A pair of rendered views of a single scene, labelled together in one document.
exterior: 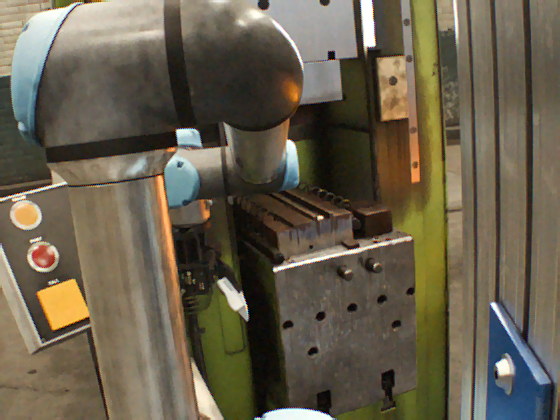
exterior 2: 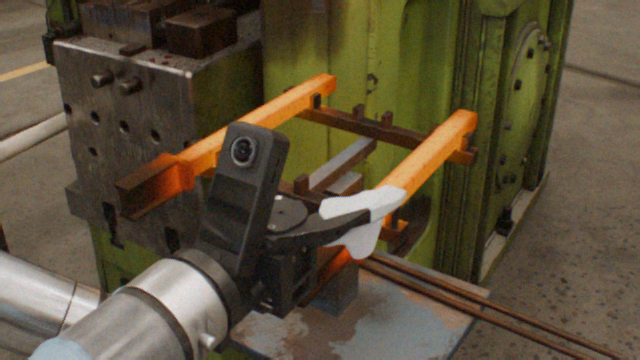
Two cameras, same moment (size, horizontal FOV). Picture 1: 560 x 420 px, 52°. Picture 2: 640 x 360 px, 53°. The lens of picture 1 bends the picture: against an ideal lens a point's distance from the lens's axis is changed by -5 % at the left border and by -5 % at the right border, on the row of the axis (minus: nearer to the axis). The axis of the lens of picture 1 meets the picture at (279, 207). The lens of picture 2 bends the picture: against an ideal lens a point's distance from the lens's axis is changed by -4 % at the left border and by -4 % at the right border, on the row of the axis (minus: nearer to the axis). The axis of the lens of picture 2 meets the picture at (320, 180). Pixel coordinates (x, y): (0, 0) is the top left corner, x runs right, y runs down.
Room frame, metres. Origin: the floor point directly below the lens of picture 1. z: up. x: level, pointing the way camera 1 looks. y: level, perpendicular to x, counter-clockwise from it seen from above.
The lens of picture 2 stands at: (0.90, -1.32, 1.34)
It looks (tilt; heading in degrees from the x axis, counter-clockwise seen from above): 31 degrees down; 51
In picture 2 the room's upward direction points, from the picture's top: straight up
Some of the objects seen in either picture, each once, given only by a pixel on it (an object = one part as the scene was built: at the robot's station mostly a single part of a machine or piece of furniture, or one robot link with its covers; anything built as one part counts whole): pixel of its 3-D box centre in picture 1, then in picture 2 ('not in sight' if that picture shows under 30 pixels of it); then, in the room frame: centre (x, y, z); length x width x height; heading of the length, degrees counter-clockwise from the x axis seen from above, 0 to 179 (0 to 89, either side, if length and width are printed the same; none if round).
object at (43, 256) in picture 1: (43, 256); not in sight; (1.00, 0.44, 1.09); 0.05 x 0.03 x 0.04; 109
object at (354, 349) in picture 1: (309, 297); (214, 109); (1.62, -0.06, 0.69); 0.56 x 0.38 x 0.45; 19
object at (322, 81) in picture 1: (271, 82); not in sight; (1.59, -0.01, 1.32); 0.42 x 0.20 x 0.10; 19
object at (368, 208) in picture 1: (368, 217); (202, 31); (1.51, -0.23, 0.95); 0.12 x 0.08 x 0.06; 19
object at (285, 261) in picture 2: not in sight; (244, 264); (1.12, -0.95, 1.01); 0.12 x 0.08 x 0.09; 19
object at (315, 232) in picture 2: not in sight; (317, 222); (1.18, -0.97, 1.04); 0.09 x 0.05 x 0.02; 163
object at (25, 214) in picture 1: (26, 215); not in sight; (1.03, 0.46, 1.16); 0.05 x 0.03 x 0.04; 109
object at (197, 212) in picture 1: (189, 209); not in sight; (0.97, 0.15, 1.15); 0.08 x 0.08 x 0.05
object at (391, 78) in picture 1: (391, 88); not in sight; (1.62, -0.33, 1.27); 0.09 x 0.02 x 0.17; 109
